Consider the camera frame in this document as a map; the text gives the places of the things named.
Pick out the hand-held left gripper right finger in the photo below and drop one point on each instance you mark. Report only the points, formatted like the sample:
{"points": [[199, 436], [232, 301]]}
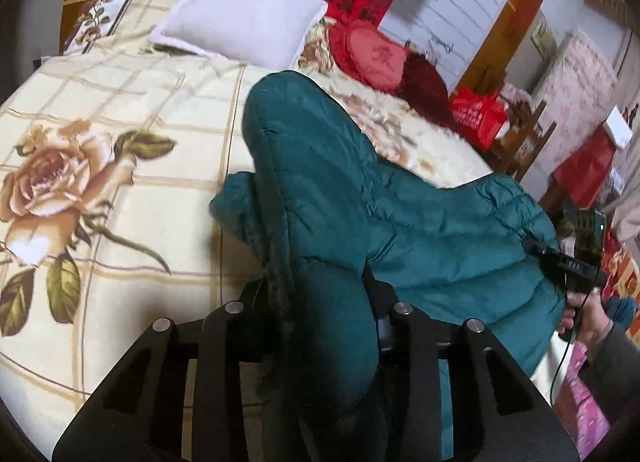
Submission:
{"points": [[378, 299]]}

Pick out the pink printed cloth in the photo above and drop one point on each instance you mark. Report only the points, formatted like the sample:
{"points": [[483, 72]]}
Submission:
{"points": [[580, 407]]}

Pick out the red heart cushion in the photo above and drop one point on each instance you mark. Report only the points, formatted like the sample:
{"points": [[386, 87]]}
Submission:
{"points": [[375, 56]]}

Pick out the pile of colourful quilts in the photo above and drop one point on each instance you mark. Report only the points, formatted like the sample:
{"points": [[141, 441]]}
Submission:
{"points": [[622, 267]]}

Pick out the teal knitted item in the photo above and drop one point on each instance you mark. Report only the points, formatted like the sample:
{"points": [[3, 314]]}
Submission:
{"points": [[620, 309]]}

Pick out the dark red fuzzy cushion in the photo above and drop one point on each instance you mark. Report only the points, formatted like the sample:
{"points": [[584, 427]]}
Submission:
{"points": [[425, 86]]}

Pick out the teal puffer jacket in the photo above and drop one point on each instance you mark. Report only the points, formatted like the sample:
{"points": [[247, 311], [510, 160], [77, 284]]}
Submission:
{"points": [[325, 192]]}

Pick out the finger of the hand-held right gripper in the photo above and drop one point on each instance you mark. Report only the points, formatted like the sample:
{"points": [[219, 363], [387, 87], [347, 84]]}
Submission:
{"points": [[550, 254]]}

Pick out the red shopping bag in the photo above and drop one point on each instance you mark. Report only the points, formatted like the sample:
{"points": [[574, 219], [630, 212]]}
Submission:
{"points": [[477, 116]]}

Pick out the red cloth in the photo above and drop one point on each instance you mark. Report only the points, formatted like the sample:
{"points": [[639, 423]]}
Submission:
{"points": [[585, 166]]}

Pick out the person's right forearm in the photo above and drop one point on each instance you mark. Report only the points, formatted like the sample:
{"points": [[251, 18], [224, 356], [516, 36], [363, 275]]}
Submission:
{"points": [[615, 372]]}

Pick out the white pillow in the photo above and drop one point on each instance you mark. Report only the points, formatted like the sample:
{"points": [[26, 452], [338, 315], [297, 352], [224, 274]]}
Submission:
{"points": [[240, 11]]}

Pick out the person's right hand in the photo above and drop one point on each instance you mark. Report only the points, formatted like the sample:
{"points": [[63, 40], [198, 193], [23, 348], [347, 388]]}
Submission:
{"points": [[592, 314]]}

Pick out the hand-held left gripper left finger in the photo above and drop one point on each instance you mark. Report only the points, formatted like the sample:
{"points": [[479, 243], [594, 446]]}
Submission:
{"points": [[250, 304]]}

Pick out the white box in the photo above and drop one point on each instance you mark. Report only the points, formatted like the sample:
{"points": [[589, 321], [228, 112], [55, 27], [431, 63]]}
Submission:
{"points": [[620, 126]]}

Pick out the floral mattress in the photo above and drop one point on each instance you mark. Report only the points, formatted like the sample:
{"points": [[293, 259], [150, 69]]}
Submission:
{"points": [[575, 81]]}

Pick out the framed wall picture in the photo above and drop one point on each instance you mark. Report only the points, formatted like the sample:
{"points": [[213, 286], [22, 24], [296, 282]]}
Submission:
{"points": [[542, 39]]}

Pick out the cream floral blanket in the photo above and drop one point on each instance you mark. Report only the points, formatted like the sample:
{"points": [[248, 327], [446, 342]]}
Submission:
{"points": [[150, 91]]}

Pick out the wooden door frame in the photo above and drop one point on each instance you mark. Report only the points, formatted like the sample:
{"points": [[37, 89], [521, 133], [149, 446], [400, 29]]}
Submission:
{"points": [[500, 26]]}

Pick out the wooden chair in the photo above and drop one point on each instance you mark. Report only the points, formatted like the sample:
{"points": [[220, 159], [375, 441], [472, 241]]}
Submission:
{"points": [[522, 139]]}

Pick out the beige curtain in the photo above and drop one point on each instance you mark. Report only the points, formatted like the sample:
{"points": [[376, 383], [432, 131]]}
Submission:
{"points": [[627, 181]]}

